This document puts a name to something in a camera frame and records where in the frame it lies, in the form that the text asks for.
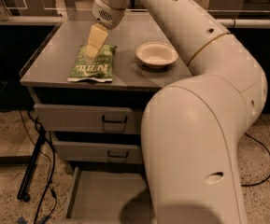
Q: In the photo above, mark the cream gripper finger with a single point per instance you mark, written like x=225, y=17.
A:
x=96, y=40

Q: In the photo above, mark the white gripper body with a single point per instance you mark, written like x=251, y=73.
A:
x=108, y=15

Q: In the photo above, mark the green jalapeno chip bag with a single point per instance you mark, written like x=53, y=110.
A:
x=100, y=69

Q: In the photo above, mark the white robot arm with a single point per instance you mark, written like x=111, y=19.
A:
x=191, y=128

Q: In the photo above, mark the grey top drawer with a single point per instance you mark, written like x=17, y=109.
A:
x=89, y=119

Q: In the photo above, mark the grey drawer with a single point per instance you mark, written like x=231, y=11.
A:
x=89, y=119
x=70, y=148
x=108, y=194

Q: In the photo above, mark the grey middle drawer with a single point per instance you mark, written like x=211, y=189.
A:
x=70, y=148

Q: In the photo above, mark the grey bottom drawer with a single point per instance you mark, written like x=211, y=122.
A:
x=108, y=194

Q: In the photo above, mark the white paper bowl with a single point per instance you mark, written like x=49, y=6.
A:
x=156, y=55

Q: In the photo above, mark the clear acrylic barrier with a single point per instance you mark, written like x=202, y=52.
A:
x=31, y=0

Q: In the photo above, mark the black stand leg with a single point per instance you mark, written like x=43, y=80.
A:
x=30, y=162

